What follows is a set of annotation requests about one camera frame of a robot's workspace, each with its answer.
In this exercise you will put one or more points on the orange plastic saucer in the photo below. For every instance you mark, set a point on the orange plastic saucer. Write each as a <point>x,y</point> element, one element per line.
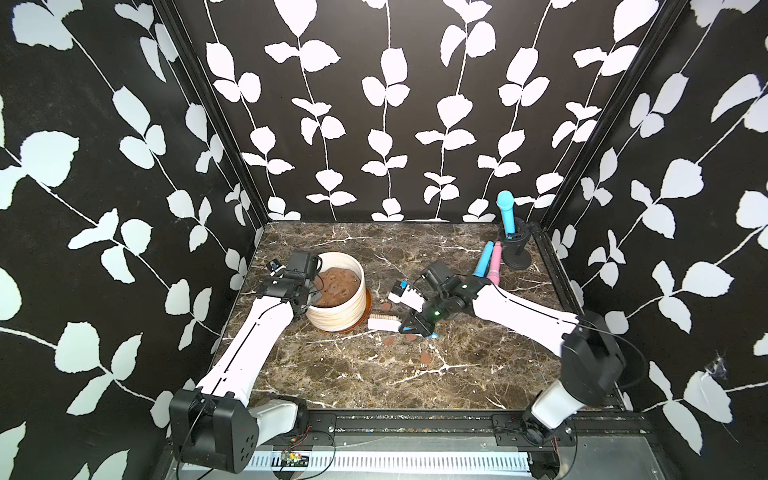
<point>364,315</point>

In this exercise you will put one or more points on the blue white scrub brush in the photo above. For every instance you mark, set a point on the blue white scrub brush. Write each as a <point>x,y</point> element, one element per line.
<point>389,323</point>

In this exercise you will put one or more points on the blue toy microphone lying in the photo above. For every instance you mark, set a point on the blue toy microphone lying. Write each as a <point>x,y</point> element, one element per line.
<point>484,260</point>

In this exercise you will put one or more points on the white wavy ceramic pot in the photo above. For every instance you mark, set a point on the white wavy ceramic pot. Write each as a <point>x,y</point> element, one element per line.
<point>339,317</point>

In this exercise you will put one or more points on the black microphone stand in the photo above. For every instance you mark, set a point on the black microphone stand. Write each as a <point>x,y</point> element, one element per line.
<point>514,253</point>

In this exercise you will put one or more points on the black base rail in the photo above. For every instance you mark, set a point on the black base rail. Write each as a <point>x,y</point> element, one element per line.
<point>414,429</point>

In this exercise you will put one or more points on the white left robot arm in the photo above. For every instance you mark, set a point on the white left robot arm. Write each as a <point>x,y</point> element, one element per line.
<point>227,387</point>

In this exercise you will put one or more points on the blue toy microphone in stand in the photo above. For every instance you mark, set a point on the blue toy microphone in stand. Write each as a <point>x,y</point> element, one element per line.
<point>505,201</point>

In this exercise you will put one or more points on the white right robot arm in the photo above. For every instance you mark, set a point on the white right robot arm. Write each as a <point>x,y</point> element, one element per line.
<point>591,361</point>

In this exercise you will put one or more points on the brown mud lump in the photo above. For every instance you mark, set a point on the brown mud lump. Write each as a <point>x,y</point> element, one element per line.
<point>335,287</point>

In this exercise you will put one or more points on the pink toy microphone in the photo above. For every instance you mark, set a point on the pink toy microphone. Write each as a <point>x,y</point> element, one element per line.
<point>493,273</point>

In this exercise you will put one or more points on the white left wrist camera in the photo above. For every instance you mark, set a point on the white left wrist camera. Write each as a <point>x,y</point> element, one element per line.
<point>275,268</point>

